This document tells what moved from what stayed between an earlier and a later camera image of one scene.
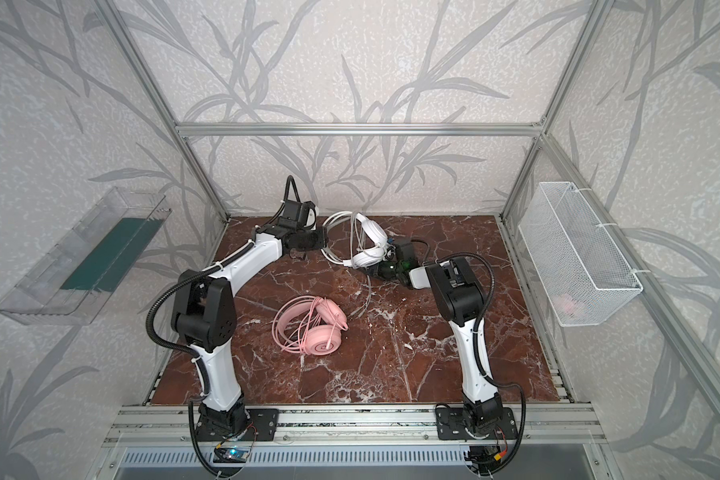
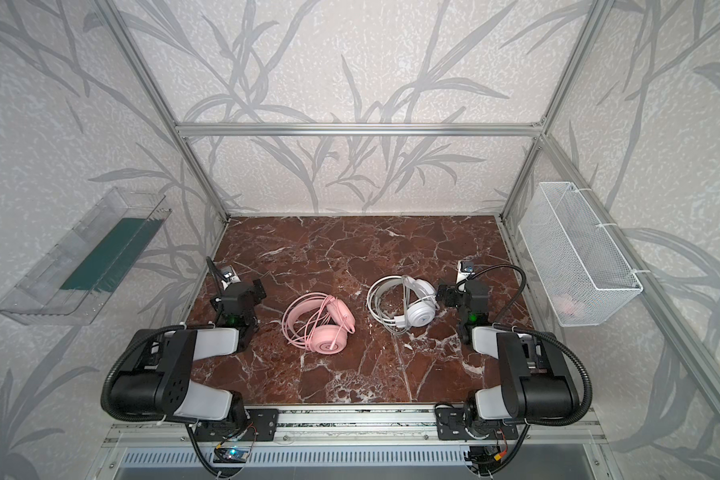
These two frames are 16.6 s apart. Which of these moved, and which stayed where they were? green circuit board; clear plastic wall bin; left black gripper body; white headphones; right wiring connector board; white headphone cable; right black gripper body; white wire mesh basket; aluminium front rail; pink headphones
Moved: white headphones; pink headphones; left black gripper body; right black gripper body; white headphone cable
Stayed: aluminium front rail; green circuit board; right wiring connector board; clear plastic wall bin; white wire mesh basket
